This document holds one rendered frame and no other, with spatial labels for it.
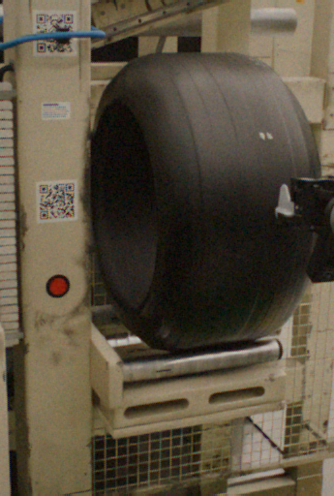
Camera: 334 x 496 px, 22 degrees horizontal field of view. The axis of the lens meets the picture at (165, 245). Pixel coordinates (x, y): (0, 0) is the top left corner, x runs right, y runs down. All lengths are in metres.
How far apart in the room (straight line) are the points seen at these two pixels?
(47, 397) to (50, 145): 0.48
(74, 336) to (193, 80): 0.52
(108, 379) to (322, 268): 0.45
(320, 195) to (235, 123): 0.24
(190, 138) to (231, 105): 0.11
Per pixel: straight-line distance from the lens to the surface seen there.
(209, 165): 1.43
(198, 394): 1.65
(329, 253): 1.32
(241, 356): 1.69
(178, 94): 1.49
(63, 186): 1.53
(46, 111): 1.50
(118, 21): 1.94
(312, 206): 1.32
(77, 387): 1.67
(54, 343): 1.62
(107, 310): 1.86
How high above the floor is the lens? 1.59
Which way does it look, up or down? 17 degrees down
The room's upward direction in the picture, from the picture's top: 1 degrees clockwise
